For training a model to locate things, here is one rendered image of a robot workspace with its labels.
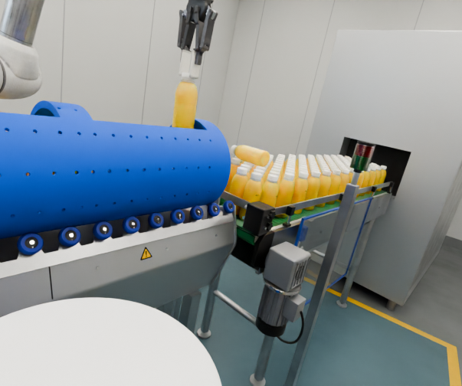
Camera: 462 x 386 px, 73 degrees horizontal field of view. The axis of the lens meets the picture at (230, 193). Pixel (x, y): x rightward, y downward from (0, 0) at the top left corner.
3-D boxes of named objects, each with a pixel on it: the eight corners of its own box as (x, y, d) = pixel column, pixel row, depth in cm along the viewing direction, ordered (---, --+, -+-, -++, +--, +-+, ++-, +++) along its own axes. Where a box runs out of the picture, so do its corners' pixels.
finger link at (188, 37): (191, 6, 83) (188, 5, 83) (180, 50, 87) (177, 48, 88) (202, 11, 85) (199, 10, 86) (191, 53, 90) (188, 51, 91)
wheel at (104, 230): (90, 224, 73) (93, 221, 71) (108, 220, 76) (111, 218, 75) (93, 242, 72) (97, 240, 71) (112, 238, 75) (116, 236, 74)
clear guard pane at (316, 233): (273, 326, 129) (303, 220, 115) (345, 273, 187) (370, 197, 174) (273, 327, 128) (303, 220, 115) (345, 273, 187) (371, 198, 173)
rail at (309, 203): (263, 217, 107) (266, 209, 106) (390, 184, 227) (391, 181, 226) (266, 217, 107) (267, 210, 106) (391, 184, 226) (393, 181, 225)
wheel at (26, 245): (14, 236, 61) (16, 233, 60) (39, 231, 65) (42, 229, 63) (18, 258, 61) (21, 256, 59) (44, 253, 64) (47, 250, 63)
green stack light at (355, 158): (346, 166, 114) (350, 153, 112) (352, 166, 118) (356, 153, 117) (363, 171, 110) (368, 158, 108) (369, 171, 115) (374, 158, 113)
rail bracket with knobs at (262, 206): (237, 228, 106) (242, 201, 103) (249, 225, 111) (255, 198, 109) (259, 240, 100) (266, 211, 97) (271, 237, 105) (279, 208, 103)
